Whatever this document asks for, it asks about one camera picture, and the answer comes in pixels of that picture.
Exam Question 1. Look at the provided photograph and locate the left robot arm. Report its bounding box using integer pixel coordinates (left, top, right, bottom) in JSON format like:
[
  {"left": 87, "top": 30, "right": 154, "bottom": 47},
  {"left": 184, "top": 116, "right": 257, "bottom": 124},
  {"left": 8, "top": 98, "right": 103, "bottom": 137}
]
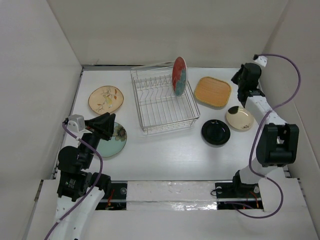
[{"left": 45, "top": 112, "right": 116, "bottom": 240}]

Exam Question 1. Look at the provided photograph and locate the metal wire dish rack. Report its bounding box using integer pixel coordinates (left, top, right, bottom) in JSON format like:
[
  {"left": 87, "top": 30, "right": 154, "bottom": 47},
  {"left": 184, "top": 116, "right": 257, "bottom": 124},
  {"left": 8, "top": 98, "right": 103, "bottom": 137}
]
[{"left": 130, "top": 61, "right": 200, "bottom": 135}]

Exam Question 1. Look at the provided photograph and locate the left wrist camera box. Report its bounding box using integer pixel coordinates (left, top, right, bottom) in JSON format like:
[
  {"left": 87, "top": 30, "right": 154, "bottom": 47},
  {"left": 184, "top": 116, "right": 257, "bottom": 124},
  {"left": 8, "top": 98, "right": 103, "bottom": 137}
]
[{"left": 66, "top": 114, "right": 86, "bottom": 133}]

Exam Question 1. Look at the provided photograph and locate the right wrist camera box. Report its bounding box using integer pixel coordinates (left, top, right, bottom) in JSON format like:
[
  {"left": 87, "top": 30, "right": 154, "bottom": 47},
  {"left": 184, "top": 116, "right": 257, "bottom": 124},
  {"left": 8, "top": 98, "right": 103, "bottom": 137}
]
[{"left": 252, "top": 54, "right": 268, "bottom": 68}]

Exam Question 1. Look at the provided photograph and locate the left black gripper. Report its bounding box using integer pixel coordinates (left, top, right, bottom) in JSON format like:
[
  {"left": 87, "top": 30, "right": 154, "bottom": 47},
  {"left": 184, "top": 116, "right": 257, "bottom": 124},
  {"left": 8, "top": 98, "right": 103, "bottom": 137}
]
[{"left": 79, "top": 111, "right": 115, "bottom": 167}]

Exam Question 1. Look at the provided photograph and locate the light green flower plate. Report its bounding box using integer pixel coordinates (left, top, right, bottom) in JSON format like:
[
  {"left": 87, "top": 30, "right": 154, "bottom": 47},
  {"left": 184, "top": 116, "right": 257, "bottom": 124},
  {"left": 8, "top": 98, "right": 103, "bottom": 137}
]
[{"left": 96, "top": 122, "right": 128, "bottom": 158}]

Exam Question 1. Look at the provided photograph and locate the cream plate black spot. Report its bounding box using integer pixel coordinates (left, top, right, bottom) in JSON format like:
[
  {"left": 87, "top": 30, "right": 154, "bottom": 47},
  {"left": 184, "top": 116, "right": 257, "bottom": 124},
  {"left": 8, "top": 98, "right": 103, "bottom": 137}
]
[{"left": 225, "top": 105, "right": 255, "bottom": 131}]

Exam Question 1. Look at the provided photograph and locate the red teal flower plate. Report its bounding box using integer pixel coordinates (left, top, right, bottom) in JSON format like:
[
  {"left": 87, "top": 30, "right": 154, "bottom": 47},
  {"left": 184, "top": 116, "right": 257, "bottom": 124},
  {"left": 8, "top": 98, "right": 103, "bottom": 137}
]
[{"left": 171, "top": 56, "right": 188, "bottom": 97}]

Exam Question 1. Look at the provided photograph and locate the woven bamboo square tray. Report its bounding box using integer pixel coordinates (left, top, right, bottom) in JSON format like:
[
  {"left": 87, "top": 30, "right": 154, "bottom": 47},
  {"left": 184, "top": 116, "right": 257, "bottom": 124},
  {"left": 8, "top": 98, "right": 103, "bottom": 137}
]
[{"left": 194, "top": 76, "right": 232, "bottom": 108}]

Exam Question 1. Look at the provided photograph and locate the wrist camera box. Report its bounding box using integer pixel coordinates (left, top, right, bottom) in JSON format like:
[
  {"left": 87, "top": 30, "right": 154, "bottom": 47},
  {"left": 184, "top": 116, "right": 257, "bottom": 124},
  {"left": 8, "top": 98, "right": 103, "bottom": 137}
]
[
  {"left": 66, "top": 114, "right": 86, "bottom": 133},
  {"left": 252, "top": 54, "right": 268, "bottom": 68}
]

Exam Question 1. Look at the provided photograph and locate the black round plate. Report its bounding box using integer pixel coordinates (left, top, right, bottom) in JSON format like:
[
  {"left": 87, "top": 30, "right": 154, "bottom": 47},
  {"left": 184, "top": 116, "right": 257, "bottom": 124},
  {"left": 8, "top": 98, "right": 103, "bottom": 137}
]
[{"left": 201, "top": 119, "right": 231, "bottom": 146}]

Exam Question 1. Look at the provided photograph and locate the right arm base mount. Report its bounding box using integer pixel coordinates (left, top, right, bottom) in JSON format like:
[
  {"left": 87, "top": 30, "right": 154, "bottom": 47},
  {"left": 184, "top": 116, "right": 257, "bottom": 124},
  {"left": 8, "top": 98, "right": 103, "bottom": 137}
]
[{"left": 210, "top": 181, "right": 263, "bottom": 210}]

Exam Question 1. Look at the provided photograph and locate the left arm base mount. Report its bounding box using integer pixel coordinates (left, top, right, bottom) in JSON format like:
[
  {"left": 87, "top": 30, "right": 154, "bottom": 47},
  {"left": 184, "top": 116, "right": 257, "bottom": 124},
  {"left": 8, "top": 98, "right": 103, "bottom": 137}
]
[{"left": 95, "top": 181, "right": 128, "bottom": 211}]

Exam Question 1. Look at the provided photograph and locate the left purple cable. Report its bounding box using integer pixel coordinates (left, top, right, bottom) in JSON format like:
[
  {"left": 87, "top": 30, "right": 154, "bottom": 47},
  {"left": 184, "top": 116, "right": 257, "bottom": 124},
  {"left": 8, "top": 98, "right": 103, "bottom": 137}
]
[{"left": 44, "top": 122, "right": 105, "bottom": 240}]

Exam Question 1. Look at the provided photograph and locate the beige bird pattern plate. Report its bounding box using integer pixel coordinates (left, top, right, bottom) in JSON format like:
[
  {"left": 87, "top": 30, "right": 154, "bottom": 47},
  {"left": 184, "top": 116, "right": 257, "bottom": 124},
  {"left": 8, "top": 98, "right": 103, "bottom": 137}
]
[{"left": 88, "top": 85, "right": 124, "bottom": 115}]

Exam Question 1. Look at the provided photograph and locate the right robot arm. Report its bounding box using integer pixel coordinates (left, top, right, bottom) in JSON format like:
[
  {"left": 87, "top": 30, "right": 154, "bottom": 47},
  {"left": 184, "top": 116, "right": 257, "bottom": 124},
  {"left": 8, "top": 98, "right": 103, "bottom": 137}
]
[{"left": 231, "top": 63, "right": 300, "bottom": 197}]

